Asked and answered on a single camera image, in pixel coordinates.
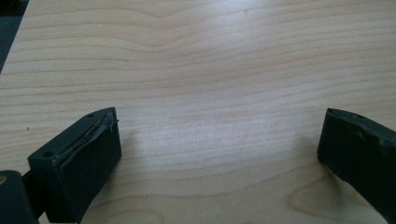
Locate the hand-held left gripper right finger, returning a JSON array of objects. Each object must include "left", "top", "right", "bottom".
[{"left": 317, "top": 107, "right": 396, "bottom": 224}]

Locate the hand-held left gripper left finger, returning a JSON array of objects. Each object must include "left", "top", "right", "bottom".
[{"left": 27, "top": 106, "right": 122, "bottom": 224}]

